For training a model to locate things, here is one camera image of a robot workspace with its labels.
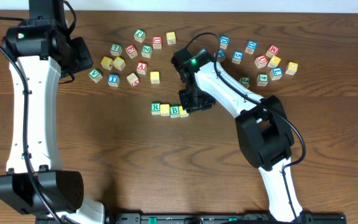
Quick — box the yellow O block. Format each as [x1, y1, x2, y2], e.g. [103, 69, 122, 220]
[178, 106, 189, 118]
[160, 104, 170, 116]

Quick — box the green B block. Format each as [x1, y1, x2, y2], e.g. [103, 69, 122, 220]
[170, 105, 180, 118]

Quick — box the green R block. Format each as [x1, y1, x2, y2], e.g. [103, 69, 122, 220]
[150, 103, 161, 115]

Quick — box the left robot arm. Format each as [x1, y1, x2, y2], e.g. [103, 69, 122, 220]
[0, 16, 109, 223]

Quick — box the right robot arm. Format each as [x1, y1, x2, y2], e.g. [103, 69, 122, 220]
[171, 48, 303, 222]

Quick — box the green V block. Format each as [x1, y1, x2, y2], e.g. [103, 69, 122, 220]
[88, 68, 103, 83]

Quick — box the yellow block far left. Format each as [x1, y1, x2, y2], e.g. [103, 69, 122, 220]
[101, 57, 113, 70]

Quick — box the green 7 block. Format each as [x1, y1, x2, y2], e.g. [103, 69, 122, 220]
[110, 44, 122, 57]

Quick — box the blue T block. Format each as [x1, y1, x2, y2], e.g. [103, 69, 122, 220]
[108, 74, 120, 87]

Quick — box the yellow C block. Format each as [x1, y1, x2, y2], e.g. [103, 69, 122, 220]
[113, 57, 126, 71]

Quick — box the yellow block centre left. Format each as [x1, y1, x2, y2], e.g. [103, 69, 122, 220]
[150, 71, 160, 84]

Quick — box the red E block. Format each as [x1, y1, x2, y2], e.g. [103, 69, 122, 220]
[125, 44, 138, 58]

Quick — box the blue P block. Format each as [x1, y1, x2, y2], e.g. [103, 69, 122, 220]
[217, 50, 226, 62]

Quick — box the plain wood red block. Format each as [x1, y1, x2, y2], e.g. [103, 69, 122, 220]
[127, 73, 140, 86]

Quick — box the green J block lower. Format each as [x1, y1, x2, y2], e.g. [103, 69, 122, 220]
[239, 77, 250, 88]

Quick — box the green j block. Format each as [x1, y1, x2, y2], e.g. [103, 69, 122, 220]
[239, 77, 250, 88]
[134, 29, 146, 43]

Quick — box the red A block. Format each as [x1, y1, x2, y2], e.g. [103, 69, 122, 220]
[136, 62, 147, 75]

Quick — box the green J block top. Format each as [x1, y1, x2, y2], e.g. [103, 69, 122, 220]
[134, 29, 146, 43]

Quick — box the blue 5 block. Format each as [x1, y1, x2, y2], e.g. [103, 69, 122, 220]
[232, 50, 244, 64]

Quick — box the green Z block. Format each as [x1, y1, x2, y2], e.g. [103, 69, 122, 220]
[141, 45, 152, 58]

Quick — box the yellow block top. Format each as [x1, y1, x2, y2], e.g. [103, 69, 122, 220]
[166, 32, 177, 45]

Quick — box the blue D block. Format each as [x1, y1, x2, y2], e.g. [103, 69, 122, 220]
[220, 35, 230, 49]

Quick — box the red U block left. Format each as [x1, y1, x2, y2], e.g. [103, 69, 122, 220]
[152, 36, 162, 49]

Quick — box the red u block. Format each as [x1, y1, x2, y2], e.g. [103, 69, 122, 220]
[152, 36, 162, 49]
[254, 55, 269, 68]

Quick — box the green 4 block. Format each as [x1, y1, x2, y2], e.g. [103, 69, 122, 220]
[257, 73, 269, 86]

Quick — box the red U block right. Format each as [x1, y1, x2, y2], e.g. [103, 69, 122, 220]
[254, 55, 269, 68]

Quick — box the blue L block right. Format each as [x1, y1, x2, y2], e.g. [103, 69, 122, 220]
[269, 67, 283, 80]

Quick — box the yellow X block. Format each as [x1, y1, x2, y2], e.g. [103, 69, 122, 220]
[267, 55, 281, 68]

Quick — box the red M block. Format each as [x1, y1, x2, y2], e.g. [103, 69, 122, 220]
[265, 45, 280, 58]

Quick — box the yellow G block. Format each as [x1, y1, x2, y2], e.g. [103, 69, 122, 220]
[285, 62, 298, 75]

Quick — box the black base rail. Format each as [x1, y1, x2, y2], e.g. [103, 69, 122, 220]
[104, 213, 347, 224]

